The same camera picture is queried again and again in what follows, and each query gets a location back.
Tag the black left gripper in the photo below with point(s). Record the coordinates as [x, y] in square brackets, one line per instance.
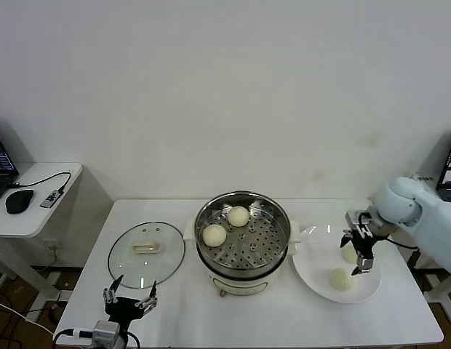
[123, 309]

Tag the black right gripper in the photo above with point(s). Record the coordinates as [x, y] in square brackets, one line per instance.
[365, 241]

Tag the white steamed baozi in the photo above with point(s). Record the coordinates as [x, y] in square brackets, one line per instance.
[239, 216]
[340, 279]
[214, 235]
[347, 255]

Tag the round glass pot lid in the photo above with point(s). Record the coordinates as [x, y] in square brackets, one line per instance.
[152, 265]

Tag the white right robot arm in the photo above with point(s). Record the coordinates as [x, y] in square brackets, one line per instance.
[429, 225]

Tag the stainless steel steamer basket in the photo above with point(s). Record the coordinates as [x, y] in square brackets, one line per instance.
[254, 251]

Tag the white oval plate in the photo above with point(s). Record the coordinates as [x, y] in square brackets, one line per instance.
[316, 254]

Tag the white label sticker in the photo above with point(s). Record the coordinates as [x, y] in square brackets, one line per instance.
[423, 178]

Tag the white side table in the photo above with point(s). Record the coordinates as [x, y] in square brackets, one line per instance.
[433, 184]
[29, 221]

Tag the cream electric cooker base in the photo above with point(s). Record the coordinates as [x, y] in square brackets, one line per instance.
[243, 283]

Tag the grey usb hub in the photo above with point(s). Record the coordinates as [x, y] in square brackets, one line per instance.
[51, 199]

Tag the black computer mouse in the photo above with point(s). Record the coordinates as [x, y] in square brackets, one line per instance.
[19, 201]

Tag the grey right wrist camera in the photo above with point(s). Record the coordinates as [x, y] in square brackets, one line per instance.
[353, 218]

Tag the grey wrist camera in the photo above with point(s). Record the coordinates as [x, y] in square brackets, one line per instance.
[353, 218]
[106, 331]

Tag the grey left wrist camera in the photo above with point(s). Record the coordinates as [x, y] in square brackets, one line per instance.
[106, 331]

